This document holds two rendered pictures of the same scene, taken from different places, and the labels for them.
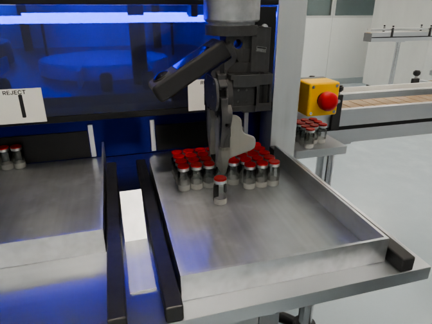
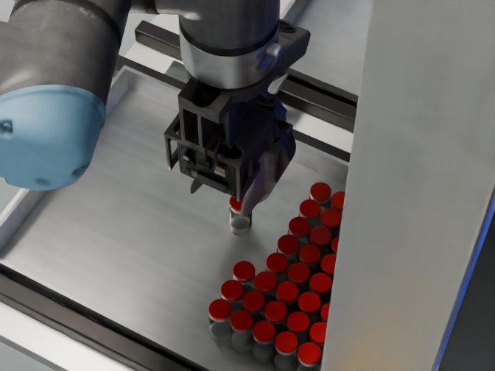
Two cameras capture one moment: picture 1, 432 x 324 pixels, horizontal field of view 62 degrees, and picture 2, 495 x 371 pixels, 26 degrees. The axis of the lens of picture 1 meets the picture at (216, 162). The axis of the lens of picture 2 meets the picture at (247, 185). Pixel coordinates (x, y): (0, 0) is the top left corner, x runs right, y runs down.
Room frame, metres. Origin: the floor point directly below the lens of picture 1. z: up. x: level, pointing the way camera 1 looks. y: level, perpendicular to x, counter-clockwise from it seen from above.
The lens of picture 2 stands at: (0.91, -0.40, 1.79)
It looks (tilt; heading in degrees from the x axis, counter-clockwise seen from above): 56 degrees down; 134
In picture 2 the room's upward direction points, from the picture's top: straight up
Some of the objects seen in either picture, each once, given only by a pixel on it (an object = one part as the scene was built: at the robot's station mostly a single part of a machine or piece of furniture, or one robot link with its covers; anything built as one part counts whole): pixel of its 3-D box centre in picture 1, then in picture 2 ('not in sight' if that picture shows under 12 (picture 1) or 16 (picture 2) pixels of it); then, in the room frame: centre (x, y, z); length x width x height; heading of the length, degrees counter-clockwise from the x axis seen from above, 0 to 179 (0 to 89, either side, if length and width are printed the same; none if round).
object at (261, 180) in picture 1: (261, 173); (232, 300); (0.58, -0.08, 0.90); 0.02 x 0.02 x 0.05
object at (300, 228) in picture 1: (243, 199); (202, 230); (0.50, -0.04, 0.90); 0.34 x 0.26 x 0.04; 15
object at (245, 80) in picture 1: (235, 69); (227, 110); (0.53, -0.03, 1.09); 0.09 x 0.08 x 0.12; 105
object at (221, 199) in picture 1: (220, 191); (240, 214); (0.52, -0.01, 0.90); 0.02 x 0.02 x 0.04
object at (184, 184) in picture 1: (227, 172); (282, 264); (0.59, -0.02, 0.90); 0.18 x 0.02 x 0.05; 105
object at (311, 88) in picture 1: (315, 96); not in sight; (0.79, -0.22, 1.00); 0.08 x 0.07 x 0.07; 16
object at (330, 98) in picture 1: (326, 100); not in sight; (0.75, -0.23, 0.99); 0.04 x 0.04 x 0.04; 16
